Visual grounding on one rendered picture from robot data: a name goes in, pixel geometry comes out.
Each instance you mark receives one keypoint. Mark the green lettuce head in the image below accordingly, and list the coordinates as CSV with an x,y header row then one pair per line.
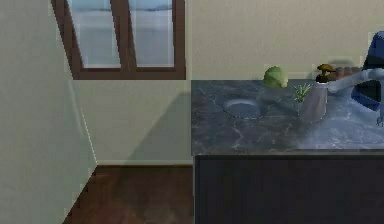
x,y
275,77

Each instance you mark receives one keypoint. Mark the grey soap dispenser bottle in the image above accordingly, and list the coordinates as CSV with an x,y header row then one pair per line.
x,y
315,100

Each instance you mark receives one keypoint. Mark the brown bread loaf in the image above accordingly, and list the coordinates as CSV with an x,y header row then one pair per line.
x,y
346,71

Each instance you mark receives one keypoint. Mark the dark marble top counter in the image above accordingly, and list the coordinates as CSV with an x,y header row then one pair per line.
x,y
266,166

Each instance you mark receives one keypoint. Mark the brown framed window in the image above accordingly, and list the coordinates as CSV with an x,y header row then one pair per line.
x,y
126,40

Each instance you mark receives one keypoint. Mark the small green plant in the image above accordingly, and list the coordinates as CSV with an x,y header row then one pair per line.
x,y
301,92

